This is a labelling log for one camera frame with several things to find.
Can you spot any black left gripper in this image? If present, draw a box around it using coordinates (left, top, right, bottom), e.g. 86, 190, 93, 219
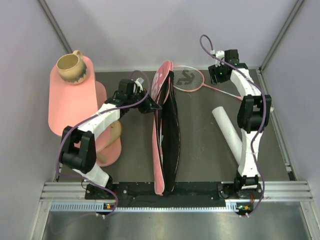
127, 87, 161, 114

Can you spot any pink racket bag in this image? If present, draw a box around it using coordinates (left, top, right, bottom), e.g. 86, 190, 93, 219
151, 60, 181, 196

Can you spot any white shuttlecock tube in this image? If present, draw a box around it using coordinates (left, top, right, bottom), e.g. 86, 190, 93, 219
212, 106, 242, 164

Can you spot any white pink badminton racket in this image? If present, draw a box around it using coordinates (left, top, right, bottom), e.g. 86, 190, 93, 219
156, 94, 165, 143

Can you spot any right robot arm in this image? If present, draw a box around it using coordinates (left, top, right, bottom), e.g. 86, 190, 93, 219
208, 49, 272, 198

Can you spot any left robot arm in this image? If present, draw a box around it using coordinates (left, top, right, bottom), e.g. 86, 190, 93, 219
58, 79, 162, 199

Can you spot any pink two-tier side table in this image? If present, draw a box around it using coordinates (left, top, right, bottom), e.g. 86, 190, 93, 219
48, 56, 122, 167

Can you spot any beige ceramic mug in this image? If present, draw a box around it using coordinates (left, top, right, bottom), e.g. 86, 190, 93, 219
56, 50, 87, 85

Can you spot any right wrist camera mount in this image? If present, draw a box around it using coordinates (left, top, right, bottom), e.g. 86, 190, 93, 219
215, 50, 225, 67

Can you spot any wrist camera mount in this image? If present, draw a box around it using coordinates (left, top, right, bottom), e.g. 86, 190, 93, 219
215, 50, 225, 67
135, 77, 144, 93

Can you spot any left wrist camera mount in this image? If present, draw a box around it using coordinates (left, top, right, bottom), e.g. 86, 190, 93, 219
135, 77, 144, 93

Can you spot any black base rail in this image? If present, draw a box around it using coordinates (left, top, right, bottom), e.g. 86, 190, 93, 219
84, 181, 266, 208

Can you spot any grey slotted cable duct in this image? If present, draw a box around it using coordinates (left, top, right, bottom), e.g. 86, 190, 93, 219
50, 202, 115, 212

